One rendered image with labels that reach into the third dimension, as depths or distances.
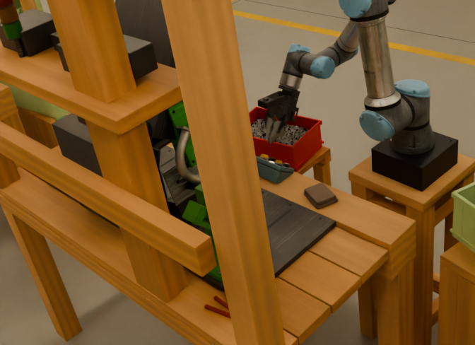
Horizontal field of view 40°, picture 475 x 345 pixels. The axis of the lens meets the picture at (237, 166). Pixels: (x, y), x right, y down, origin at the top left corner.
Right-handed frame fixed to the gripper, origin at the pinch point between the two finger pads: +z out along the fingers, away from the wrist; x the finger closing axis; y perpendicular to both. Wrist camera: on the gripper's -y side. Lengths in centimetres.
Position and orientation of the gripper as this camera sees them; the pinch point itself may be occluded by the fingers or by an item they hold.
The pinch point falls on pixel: (268, 139)
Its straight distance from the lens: 234.4
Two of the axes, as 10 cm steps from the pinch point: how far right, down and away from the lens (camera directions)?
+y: 6.5, 0.8, 7.5
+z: -2.8, 9.5, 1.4
